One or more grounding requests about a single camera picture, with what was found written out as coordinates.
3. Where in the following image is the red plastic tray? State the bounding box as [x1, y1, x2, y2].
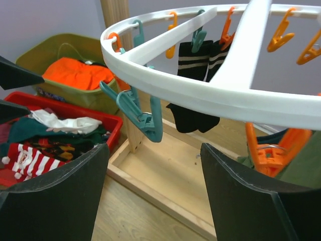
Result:
[0, 91, 123, 188]

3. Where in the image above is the wooden clothes rack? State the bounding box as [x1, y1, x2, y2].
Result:
[107, 9, 216, 240]

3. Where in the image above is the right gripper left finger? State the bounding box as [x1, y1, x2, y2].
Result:
[1, 144, 109, 240]

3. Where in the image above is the argyle patterned sock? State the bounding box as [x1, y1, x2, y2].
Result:
[23, 137, 95, 162]

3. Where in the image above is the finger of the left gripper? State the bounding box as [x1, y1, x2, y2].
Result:
[1, 56, 45, 90]
[0, 100, 31, 124]

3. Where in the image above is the olive green plastic bin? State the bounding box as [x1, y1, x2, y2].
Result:
[16, 33, 118, 114]

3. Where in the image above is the red white striped santa sock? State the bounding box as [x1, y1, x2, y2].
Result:
[1, 143, 66, 182]

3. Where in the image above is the dark green sock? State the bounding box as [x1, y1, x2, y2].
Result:
[1, 117, 110, 157]

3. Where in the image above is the teal clothes peg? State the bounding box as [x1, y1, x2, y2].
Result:
[100, 81, 163, 143]

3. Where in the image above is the orange clothes peg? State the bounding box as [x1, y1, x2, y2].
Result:
[245, 123, 312, 177]

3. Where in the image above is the black striped sock pair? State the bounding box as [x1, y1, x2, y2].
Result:
[167, 40, 230, 134]

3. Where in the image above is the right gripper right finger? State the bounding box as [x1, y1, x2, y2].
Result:
[200, 143, 320, 240]

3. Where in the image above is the orange folded garment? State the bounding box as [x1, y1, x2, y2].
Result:
[43, 57, 114, 90]

